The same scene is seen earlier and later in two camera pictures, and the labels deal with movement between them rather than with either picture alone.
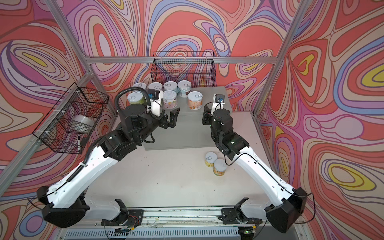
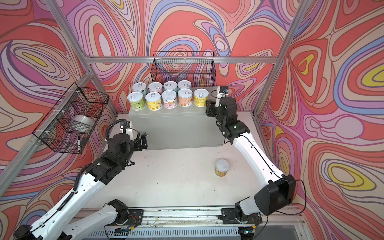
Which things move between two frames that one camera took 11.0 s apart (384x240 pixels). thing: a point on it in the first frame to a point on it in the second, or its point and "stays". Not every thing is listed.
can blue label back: [170, 85] stays
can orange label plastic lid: [219, 167] stays
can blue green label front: [183, 87] stays
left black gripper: [172, 119] to [139, 146]
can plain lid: [169, 99] stays
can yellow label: [210, 158] to [200, 96]
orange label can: [195, 100] to [185, 97]
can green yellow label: [136, 97] stays
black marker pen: [79, 143] stays
